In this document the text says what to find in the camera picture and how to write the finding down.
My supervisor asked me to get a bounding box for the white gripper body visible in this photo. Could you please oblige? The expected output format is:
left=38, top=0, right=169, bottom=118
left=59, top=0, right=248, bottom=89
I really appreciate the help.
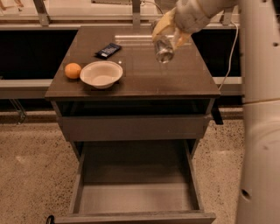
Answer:
left=174, top=0, right=213, bottom=34

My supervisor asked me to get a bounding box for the white cable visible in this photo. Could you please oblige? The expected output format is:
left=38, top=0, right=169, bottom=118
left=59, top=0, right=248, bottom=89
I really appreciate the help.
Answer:
left=218, top=20, right=240, bottom=91

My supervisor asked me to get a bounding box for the orange fruit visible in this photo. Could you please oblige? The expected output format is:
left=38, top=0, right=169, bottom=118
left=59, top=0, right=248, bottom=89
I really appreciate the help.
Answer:
left=64, top=63, right=81, bottom=79

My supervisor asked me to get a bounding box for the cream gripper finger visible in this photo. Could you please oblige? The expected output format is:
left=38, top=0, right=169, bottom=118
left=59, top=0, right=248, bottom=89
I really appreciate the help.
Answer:
left=152, top=8, right=176, bottom=41
left=174, top=29, right=191, bottom=48

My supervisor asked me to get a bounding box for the white bowl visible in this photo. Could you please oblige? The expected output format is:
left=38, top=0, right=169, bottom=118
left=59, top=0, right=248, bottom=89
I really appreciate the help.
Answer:
left=80, top=61, right=123, bottom=89

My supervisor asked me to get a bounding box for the metal railing frame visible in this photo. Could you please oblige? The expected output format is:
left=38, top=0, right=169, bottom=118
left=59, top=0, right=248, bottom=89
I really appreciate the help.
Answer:
left=0, top=0, right=244, bottom=123

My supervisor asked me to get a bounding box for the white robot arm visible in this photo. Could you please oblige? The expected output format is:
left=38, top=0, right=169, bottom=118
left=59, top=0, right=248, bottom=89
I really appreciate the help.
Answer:
left=152, top=0, right=280, bottom=224

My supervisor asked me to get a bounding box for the crushed silver redbull can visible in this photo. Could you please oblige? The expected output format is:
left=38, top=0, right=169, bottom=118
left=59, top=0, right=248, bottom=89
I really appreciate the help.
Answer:
left=153, top=35, right=174, bottom=64

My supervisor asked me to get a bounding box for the open middle drawer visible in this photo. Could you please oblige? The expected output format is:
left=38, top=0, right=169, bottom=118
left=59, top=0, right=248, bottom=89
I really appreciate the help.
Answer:
left=55, top=140, right=215, bottom=224

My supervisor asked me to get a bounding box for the grey drawer cabinet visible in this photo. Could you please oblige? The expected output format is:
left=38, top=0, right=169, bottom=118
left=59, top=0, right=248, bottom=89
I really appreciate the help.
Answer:
left=44, top=24, right=221, bottom=224

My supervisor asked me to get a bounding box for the closed top drawer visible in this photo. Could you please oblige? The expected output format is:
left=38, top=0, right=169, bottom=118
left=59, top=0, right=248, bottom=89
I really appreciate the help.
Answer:
left=58, top=115, right=211, bottom=142

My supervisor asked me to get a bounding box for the dark blue snack packet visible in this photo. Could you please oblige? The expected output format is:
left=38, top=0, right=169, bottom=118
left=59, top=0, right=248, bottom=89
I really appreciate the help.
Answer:
left=95, top=43, right=122, bottom=60

